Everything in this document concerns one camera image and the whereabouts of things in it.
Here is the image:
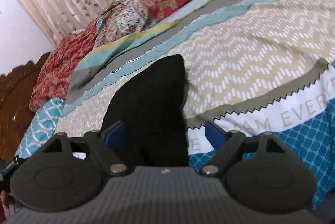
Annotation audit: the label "teal white lattice pillow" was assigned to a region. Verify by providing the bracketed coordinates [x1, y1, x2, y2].
[15, 98, 65, 158]

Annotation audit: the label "carved wooden headboard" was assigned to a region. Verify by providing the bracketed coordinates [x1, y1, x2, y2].
[0, 52, 49, 162]

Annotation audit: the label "black pants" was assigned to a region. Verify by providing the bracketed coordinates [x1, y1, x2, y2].
[101, 54, 188, 167]

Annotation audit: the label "patterned teal beige bedsheet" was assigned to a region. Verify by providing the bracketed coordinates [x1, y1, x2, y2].
[57, 0, 334, 207]

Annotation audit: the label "red floral patchwork quilt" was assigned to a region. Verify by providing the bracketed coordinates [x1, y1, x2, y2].
[29, 0, 191, 112]

